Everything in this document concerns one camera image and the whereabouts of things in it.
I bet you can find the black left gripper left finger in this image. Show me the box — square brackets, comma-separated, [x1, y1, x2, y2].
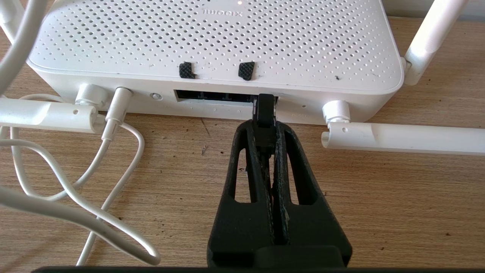
[207, 121, 275, 268]

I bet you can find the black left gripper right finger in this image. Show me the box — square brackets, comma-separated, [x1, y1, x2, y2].
[272, 121, 353, 268]

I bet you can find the black ethernet cable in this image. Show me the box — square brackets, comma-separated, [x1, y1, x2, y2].
[252, 93, 277, 190]

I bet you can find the white power cord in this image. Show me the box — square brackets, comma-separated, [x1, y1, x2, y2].
[0, 0, 162, 267]

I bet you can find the white router with antennas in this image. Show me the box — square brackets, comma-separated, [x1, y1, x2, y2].
[0, 0, 485, 157]

